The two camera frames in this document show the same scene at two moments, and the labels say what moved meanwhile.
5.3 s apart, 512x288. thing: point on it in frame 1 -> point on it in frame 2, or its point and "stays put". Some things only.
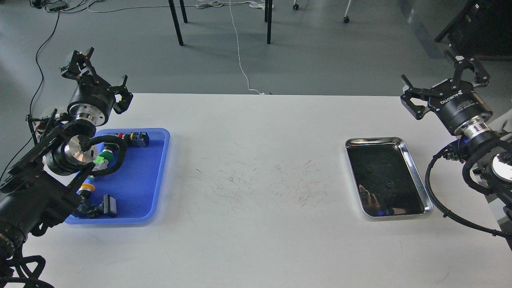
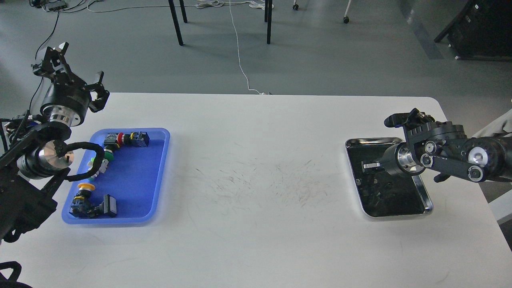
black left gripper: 93,101 -> 69,99
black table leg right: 268,18 stays put
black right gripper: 458,107 -> 388,161
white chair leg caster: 346,18 stays put
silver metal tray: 388,184 stays put
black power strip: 58,8 stays put
